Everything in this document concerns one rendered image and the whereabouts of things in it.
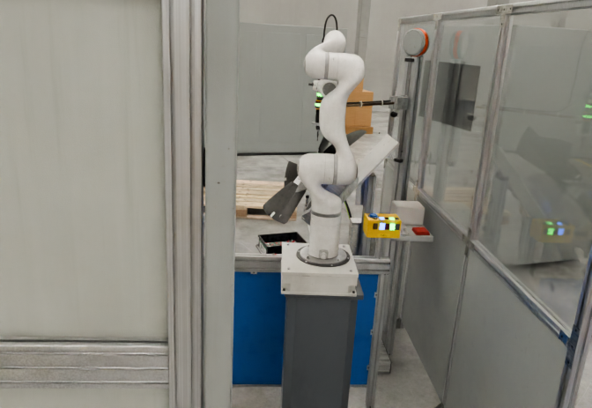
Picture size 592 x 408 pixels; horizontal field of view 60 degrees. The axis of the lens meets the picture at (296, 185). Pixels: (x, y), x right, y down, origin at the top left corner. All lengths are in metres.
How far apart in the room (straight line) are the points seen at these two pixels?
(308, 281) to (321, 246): 0.15
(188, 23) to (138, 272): 0.44
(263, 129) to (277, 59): 1.12
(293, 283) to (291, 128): 6.52
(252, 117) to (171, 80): 7.37
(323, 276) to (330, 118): 0.59
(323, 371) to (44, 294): 1.42
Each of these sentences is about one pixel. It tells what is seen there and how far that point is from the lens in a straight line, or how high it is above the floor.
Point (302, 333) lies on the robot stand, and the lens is 2.12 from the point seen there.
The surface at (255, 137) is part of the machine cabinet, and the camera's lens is 8.28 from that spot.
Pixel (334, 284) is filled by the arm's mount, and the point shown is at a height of 0.98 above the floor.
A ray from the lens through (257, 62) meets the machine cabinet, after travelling 8.14.
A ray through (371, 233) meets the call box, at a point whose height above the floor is 1.00.
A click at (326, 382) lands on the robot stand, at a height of 0.52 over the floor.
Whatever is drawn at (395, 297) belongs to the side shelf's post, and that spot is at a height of 0.40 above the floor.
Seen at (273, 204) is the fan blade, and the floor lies 0.99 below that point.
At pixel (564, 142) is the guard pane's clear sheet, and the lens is 1.96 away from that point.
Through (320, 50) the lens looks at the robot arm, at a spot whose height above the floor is 1.83.
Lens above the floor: 1.87
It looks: 16 degrees down
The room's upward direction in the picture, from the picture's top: 3 degrees clockwise
